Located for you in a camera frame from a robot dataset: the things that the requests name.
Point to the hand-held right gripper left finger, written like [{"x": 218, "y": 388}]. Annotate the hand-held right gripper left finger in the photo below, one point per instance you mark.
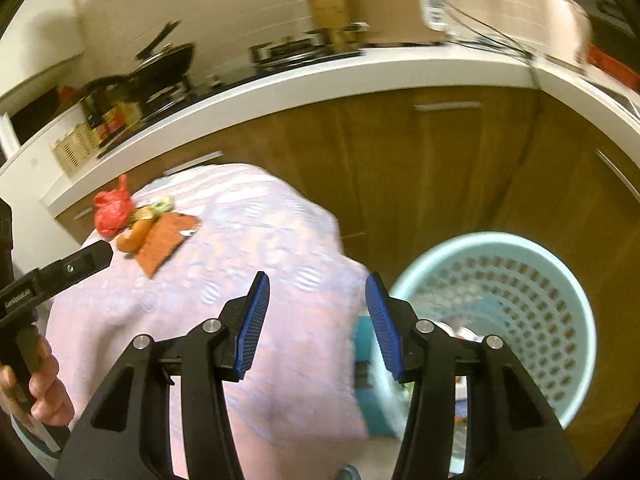
[{"x": 252, "y": 330}]

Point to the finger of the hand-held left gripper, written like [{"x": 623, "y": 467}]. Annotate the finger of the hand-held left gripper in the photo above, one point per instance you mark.
[{"x": 80, "y": 262}]

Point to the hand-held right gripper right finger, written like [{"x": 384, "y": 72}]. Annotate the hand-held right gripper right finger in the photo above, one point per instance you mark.
[{"x": 385, "y": 330}]

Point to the teal plastic waste basket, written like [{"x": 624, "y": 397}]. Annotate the teal plastic waste basket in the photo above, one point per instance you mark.
[{"x": 550, "y": 310}]

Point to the person's left hand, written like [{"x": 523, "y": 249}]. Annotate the person's left hand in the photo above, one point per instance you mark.
[{"x": 50, "y": 395}]

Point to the long orange peel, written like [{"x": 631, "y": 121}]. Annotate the long orange peel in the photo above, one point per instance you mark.
[{"x": 132, "y": 237}]

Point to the red plastic bag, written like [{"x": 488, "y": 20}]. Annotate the red plastic bag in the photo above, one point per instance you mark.
[{"x": 112, "y": 212}]

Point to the patterned tablecloth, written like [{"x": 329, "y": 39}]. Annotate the patterned tablecloth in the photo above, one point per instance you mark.
[{"x": 250, "y": 240}]

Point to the green vegetable stem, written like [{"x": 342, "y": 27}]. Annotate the green vegetable stem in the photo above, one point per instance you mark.
[{"x": 162, "y": 205}]

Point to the yellow woven storage basket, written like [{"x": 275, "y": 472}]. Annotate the yellow woven storage basket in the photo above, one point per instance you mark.
[{"x": 75, "y": 150}]

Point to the black wok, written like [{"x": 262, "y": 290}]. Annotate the black wok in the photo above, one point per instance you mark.
[{"x": 170, "y": 62}]

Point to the black gas stove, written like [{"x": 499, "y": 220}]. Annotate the black gas stove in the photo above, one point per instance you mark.
[{"x": 285, "y": 52}]

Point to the beige rice cooker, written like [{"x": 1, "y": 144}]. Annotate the beige rice cooker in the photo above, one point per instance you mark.
[{"x": 385, "y": 5}]

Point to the white kitchen timer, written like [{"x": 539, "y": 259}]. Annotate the white kitchen timer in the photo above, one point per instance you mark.
[{"x": 432, "y": 7}]

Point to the red plastic tray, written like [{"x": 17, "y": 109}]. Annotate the red plastic tray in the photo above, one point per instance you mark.
[{"x": 615, "y": 67}]

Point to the white electric kettle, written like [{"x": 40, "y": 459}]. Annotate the white electric kettle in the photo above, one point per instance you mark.
[{"x": 567, "y": 30}]

